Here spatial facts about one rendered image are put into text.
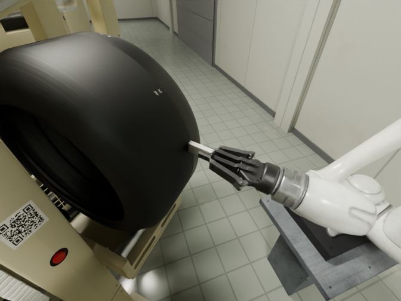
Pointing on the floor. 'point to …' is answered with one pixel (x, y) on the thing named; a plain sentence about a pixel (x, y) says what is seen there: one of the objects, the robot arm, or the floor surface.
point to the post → (51, 243)
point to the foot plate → (136, 295)
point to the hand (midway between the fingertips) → (200, 150)
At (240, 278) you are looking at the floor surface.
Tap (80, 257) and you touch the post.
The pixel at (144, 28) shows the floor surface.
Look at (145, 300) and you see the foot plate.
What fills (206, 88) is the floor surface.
